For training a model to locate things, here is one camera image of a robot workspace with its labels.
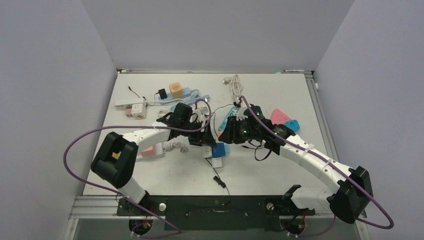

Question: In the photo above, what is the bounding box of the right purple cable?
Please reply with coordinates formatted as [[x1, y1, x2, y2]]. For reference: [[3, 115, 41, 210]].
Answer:
[[238, 95, 395, 238]]

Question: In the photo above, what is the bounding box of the white long power strip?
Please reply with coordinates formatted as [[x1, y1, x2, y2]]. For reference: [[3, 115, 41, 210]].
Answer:
[[113, 97, 146, 111]]

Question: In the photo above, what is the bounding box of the pink cube socket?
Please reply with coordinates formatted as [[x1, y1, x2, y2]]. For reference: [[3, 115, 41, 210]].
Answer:
[[137, 146, 157, 159]]

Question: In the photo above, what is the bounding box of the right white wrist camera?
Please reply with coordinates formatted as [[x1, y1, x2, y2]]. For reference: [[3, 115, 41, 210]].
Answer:
[[236, 106, 249, 121]]

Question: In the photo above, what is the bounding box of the purple cable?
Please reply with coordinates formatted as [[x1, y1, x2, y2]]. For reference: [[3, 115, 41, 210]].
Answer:
[[238, 95, 395, 238], [62, 98, 213, 239]]

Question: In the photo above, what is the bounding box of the white coiled cable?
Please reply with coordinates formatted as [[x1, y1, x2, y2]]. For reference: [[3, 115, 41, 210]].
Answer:
[[222, 74, 243, 102]]

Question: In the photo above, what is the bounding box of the blue white small adapter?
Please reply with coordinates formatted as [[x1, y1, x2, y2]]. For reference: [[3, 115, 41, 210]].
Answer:
[[211, 142, 227, 158]]

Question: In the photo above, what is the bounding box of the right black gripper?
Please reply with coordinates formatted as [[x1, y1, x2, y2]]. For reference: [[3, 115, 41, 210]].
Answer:
[[220, 115, 261, 144]]

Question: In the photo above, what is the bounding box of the yellow socket block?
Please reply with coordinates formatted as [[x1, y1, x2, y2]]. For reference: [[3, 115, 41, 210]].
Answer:
[[112, 152, 120, 159]]

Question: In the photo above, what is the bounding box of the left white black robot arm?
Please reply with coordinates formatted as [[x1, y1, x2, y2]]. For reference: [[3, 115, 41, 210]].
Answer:
[[90, 103, 217, 215]]

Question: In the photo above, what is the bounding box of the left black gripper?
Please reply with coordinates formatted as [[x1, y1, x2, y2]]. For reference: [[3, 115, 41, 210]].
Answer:
[[180, 119, 215, 148]]

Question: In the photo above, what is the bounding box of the blue square plug adapter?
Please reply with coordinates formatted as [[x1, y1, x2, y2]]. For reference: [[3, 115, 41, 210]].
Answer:
[[284, 119, 301, 132]]

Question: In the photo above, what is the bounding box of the orange cube socket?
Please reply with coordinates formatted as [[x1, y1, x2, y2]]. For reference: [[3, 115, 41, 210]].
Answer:
[[169, 82, 183, 99]]

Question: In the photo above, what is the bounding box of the white cube adapter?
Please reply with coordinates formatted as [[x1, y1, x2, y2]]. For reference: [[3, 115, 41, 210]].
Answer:
[[131, 103, 147, 119]]

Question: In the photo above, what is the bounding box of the light blue coiled cable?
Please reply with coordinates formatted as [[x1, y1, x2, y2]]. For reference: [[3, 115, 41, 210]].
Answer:
[[170, 89, 210, 112]]

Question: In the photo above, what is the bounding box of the pink triangular socket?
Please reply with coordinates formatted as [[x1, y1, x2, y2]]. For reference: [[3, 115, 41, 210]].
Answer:
[[270, 108, 292, 125]]

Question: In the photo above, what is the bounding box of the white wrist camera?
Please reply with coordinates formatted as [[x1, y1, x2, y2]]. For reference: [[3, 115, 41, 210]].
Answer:
[[190, 107, 210, 125], [236, 106, 249, 121]]

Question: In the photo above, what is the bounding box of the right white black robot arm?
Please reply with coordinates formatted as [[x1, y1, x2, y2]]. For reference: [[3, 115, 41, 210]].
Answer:
[[218, 105, 373, 224]]

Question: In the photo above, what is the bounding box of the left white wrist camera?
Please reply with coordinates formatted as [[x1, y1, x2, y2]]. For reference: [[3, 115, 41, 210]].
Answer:
[[190, 107, 210, 125]]

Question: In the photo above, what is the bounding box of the small black charger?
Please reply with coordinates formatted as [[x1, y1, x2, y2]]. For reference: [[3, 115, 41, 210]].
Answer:
[[158, 88, 168, 100]]

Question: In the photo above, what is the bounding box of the white curly cord with plug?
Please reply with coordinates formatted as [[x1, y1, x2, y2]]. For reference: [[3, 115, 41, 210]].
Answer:
[[162, 141, 189, 154]]

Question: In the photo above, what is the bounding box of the teal usb charger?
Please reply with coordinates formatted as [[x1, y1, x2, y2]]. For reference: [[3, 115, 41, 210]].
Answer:
[[224, 143, 230, 155]]

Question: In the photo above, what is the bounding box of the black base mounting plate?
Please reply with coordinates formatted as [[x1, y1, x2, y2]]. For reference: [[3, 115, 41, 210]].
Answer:
[[115, 194, 316, 232]]

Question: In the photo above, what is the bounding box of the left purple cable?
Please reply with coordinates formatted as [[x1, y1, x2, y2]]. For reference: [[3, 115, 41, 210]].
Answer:
[[62, 98, 213, 239]]

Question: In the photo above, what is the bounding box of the teal power strip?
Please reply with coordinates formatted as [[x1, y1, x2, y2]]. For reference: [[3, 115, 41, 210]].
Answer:
[[218, 109, 238, 132]]

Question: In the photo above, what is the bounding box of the light blue power strip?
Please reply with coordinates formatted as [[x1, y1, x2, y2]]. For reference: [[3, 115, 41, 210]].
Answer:
[[159, 87, 191, 102]]

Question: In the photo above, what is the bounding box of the black thin adapter cable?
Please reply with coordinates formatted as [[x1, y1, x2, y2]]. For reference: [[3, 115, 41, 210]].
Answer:
[[210, 103, 239, 133]]

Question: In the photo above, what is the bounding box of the white charger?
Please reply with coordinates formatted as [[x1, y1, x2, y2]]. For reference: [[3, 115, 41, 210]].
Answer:
[[201, 145, 213, 159]]

